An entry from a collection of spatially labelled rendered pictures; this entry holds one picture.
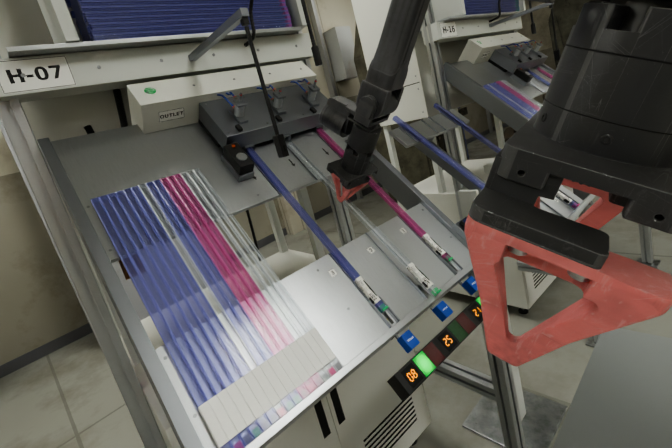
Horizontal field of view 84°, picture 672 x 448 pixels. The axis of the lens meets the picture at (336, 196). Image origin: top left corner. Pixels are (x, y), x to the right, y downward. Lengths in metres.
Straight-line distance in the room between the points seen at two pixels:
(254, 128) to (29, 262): 2.74
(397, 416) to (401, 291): 0.63
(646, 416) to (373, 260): 0.48
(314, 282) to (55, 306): 2.94
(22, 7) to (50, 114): 0.24
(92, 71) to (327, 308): 0.70
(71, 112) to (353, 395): 1.03
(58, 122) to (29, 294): 2.48
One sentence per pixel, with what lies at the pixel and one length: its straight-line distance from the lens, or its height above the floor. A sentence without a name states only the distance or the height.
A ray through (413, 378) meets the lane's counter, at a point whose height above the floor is 0.65.
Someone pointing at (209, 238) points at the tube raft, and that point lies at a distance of 0.75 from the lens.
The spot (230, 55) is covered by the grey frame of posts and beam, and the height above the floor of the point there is 1.34.
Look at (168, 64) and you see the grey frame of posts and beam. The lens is 1.02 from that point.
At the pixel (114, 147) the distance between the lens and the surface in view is 0.94.
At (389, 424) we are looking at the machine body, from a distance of 1.33.
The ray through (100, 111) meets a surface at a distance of 1.13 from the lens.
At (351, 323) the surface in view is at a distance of 0.72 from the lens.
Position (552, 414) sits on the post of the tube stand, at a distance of 1.59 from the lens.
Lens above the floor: 1.12
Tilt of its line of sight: 12 degrees down
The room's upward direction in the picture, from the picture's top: 15 degrees counter-clockwise
